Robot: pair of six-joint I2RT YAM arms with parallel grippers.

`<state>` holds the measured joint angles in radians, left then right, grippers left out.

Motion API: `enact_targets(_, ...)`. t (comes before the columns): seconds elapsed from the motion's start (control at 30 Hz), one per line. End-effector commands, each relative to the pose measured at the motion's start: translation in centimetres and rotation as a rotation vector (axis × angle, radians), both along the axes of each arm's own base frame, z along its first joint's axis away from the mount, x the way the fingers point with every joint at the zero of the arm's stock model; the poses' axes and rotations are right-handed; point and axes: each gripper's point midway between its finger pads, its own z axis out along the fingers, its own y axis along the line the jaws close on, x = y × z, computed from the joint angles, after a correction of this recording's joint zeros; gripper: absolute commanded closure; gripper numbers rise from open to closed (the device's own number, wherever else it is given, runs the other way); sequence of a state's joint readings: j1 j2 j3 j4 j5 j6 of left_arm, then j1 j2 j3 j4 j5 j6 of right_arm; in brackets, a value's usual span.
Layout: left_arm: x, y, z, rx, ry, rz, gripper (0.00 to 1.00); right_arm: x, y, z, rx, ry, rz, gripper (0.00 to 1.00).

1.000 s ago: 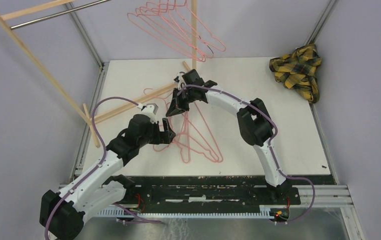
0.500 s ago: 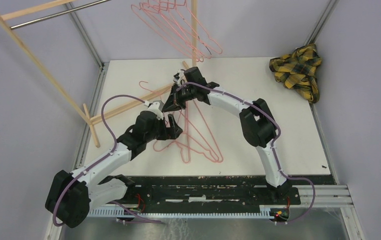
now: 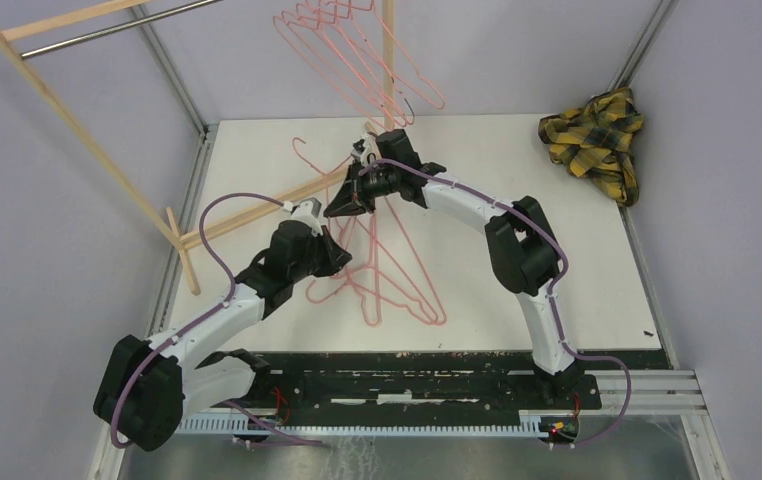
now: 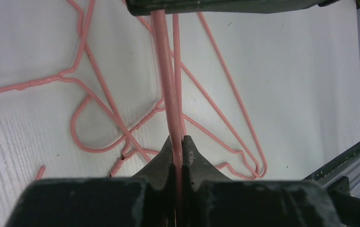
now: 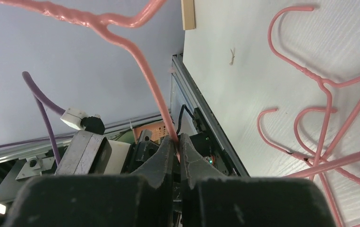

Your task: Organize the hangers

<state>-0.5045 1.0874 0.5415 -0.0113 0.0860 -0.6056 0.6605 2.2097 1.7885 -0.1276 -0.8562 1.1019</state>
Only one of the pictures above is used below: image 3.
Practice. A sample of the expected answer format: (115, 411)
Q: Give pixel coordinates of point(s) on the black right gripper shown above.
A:
(346, 201)

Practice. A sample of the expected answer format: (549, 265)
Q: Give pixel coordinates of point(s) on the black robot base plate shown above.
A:
(410, 389)

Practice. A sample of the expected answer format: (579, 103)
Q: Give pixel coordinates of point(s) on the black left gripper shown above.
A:
(336, 256)

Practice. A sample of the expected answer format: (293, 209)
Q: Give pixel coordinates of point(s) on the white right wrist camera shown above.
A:
(364, 150)

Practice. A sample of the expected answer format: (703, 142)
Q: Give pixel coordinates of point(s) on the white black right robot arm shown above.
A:
(524, 254)

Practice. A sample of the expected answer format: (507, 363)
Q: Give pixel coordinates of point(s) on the yellow plaid shirt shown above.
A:
(594, 142)

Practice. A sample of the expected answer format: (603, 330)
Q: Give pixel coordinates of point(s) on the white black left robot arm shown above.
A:
(150, 385)

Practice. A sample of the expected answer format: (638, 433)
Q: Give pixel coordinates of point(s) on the white slotted cable duct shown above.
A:
(236, 424)

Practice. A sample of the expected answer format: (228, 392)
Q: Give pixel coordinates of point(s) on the metal rack rod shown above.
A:
(112, 30)

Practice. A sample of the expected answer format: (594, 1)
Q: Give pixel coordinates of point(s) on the pink wire hanger pile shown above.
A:
(389, 271)

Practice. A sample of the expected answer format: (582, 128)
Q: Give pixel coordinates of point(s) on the pink wire hanger with hook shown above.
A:
(321, 297)

